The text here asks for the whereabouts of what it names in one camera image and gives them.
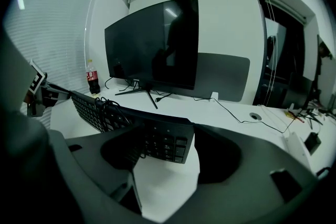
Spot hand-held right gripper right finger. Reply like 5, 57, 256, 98
142, 124, 320, 224

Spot thin black desk cable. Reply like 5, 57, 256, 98
193, 97, 298, 135

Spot black power adapter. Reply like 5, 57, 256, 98
304, 131, 322, 156

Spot red pen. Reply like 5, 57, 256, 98
288, 112, 306, 124

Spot grey desk divider panel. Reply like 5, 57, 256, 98
195, 52, 251, 103

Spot black computer monitor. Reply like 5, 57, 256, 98
104, 0, 200, 91

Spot white blind cord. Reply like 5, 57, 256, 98
264, 0, 279, 109

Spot cola bottle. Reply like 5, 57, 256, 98
85, 58, 101, 95

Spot black keyboard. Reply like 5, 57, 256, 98
70, 90, 196, 165

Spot black monitor cable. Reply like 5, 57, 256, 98
104, 77, 127, 90

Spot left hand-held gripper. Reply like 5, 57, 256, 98
23, 59, 72, 117

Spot black cables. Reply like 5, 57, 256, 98
94, 97, 132, 132

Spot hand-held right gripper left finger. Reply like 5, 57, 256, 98
48, 123, 148, 224

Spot black side monitor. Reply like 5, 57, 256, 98
288, 34, 323, 126

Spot black monitor stand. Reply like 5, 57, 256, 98
114, 80, 159, 110

